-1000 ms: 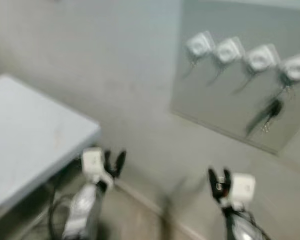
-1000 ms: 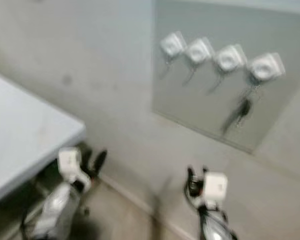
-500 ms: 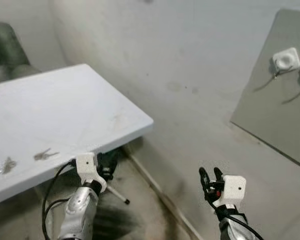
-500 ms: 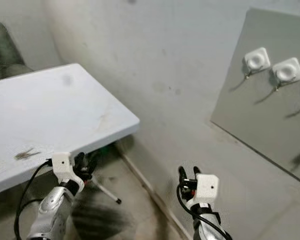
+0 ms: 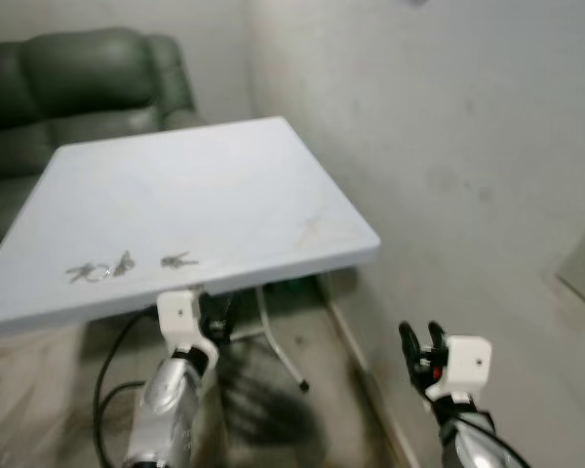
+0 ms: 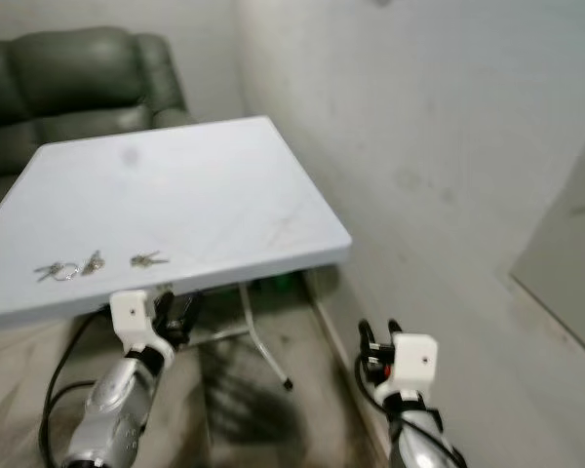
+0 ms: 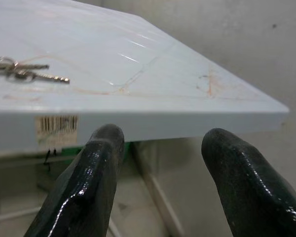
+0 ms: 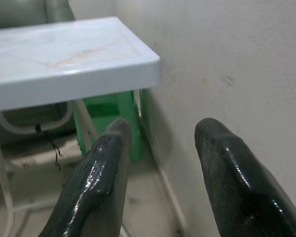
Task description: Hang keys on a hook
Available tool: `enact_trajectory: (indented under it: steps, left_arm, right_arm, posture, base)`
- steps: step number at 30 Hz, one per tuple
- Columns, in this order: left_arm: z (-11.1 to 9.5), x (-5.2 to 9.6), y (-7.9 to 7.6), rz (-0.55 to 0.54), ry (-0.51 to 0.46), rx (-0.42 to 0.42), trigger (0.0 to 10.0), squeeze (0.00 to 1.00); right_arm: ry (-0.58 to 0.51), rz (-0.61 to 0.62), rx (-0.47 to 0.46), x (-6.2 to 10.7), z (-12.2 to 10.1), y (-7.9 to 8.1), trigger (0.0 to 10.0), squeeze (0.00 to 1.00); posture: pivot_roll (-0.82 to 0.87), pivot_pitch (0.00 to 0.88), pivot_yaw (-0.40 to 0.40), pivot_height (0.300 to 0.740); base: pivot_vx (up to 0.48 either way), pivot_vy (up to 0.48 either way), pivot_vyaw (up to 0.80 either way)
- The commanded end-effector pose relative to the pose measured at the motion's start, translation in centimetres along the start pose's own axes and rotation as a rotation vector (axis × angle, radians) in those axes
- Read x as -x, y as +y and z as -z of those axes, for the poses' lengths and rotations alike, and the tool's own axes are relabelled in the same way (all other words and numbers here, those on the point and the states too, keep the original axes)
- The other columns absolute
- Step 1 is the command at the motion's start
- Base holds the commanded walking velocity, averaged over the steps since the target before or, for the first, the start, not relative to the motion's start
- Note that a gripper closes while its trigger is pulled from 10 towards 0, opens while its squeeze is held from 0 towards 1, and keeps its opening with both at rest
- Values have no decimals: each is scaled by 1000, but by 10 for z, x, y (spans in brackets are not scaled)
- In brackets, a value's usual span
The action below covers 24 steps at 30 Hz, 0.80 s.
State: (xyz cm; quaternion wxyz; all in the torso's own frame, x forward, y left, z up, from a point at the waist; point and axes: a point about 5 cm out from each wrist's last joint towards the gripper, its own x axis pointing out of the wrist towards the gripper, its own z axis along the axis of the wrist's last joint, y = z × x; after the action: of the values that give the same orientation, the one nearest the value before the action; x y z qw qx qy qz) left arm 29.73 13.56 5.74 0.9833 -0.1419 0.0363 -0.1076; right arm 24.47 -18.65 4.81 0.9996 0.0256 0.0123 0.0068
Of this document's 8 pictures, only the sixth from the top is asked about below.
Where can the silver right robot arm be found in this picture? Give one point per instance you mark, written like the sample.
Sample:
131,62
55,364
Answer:
419,444

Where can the grey metal table leg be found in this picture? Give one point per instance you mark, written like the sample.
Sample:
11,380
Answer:
255,341

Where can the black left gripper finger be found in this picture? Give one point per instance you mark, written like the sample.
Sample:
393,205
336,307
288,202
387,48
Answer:
168,304
192,306

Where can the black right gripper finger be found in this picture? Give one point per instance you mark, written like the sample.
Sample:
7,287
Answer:
368,341
393,331

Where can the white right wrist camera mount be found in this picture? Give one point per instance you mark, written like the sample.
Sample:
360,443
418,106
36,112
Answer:
417,363

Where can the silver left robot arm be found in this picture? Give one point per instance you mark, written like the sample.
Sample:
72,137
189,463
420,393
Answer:
112,419

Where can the dark green leather sofa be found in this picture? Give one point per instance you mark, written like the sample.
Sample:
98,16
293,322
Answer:
68,78

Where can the white folding table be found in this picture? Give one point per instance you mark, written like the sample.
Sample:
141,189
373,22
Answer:
185,195

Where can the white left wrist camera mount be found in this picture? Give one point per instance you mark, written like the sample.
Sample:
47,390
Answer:
132,312

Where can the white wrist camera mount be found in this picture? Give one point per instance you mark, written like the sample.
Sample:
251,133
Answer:
132,312
417,363

